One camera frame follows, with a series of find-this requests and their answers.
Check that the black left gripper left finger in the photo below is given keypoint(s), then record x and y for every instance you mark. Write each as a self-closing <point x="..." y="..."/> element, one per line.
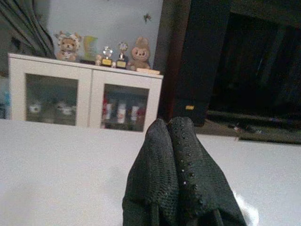
<point x="152" y="169"/>

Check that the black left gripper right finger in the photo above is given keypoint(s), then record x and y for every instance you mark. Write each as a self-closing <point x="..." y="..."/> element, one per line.
<point x="200" y="179"/>

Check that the white red printed cup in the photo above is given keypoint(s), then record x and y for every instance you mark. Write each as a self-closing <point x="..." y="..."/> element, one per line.
<point x="135" y="113"/>
<point x="108" y="111"/>
<point x="121" y="113"/>

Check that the dark tv bench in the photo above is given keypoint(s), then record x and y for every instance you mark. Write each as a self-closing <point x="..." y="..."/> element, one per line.
<point x="270" y="139"/>

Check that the flat beige book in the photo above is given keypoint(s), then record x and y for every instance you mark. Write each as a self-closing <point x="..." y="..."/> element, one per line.
<point x="148" y="70"/>

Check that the small gold-base trophy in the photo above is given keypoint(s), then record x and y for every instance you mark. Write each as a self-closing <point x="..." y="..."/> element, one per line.
<point x="107" y="61"/>
<point x="121" y="63"/>

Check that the white glass-door cabinet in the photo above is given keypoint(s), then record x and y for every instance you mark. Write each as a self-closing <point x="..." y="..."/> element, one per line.
<point x="90" y="77"/>

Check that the beige bunny plush toy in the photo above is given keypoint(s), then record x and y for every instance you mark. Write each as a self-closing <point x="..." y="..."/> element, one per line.
<point x="140" y="53"/>

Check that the tall black speaker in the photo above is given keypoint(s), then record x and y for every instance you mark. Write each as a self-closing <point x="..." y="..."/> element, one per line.
<point x="200" y="58"/>

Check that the black television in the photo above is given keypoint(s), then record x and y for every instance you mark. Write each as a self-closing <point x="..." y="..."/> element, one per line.
<point x="254" y="70"/>

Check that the green glass award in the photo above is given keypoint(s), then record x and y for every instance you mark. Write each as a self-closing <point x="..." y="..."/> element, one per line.
<point x="90" y="48"/>

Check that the brown bear plush toy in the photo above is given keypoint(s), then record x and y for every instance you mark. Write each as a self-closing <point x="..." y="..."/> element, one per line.
<point x="68" y="47"/>

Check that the small butterfly wall sticker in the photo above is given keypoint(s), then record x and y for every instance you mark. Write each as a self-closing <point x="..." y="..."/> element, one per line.
<point x="147" y="17"/>

